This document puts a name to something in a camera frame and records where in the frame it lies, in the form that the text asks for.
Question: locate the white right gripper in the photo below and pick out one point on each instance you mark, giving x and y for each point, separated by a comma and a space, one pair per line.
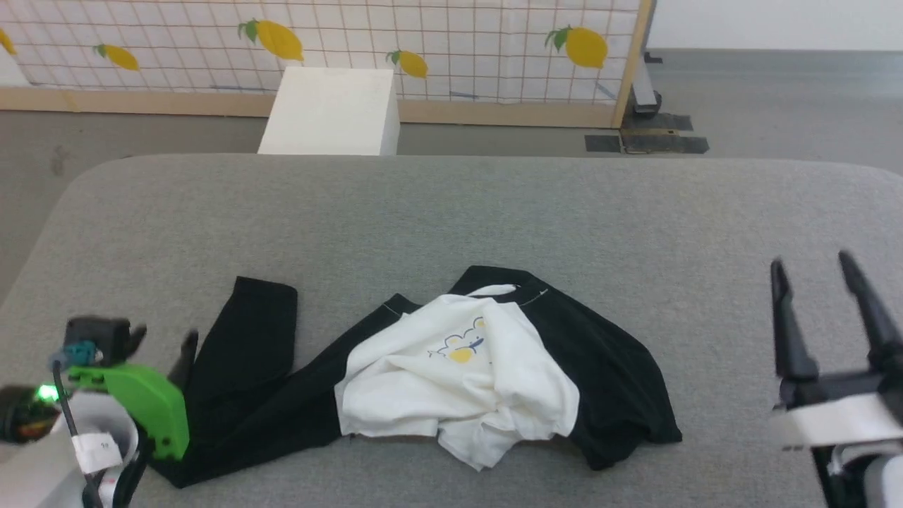
839, 416

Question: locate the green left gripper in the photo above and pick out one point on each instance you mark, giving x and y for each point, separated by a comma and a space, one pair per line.
152, 406

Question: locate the black and white shirt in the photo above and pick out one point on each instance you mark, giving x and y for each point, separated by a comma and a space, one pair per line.
451, 381

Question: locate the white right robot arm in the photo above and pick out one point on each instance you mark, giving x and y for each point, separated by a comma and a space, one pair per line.
878, 480

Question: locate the long black tape patch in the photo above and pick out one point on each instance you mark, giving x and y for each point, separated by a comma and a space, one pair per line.
670, 144

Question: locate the dark tape patch under foot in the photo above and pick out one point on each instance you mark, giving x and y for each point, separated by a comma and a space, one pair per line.
670, 122

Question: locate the white box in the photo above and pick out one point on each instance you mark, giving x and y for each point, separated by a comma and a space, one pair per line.
331, 109

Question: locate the small black tape patch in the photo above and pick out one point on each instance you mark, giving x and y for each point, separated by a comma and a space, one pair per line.
602, 143

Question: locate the grey metal partition foot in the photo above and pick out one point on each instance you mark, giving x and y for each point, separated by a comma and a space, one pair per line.
645, 92

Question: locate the lemon print partition panel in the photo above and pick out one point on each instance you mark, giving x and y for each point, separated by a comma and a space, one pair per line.
451, 42

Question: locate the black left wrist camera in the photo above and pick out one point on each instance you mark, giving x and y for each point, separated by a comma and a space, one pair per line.
99, 331

